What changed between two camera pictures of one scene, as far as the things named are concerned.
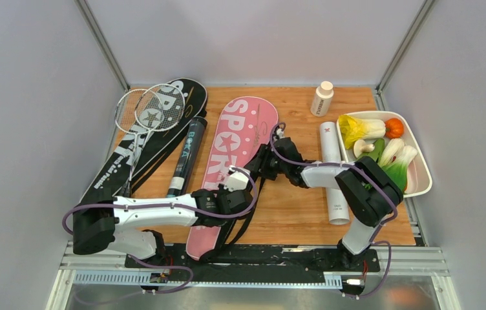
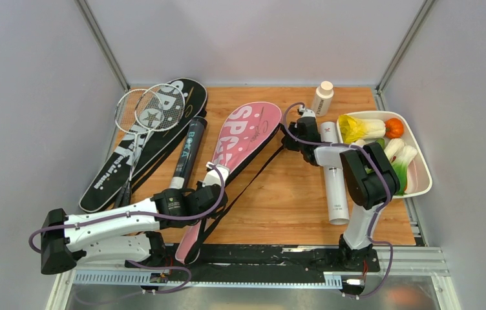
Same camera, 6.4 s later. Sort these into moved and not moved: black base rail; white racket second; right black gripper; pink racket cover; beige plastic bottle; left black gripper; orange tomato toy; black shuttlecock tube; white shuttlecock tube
Moved: pink racket cover; left black gripper; right black gripper
Not moved: white racket second; beige plastic bottle; white shuttlecock tube; black base rail; orange tomato toy; black shuttlecock tube
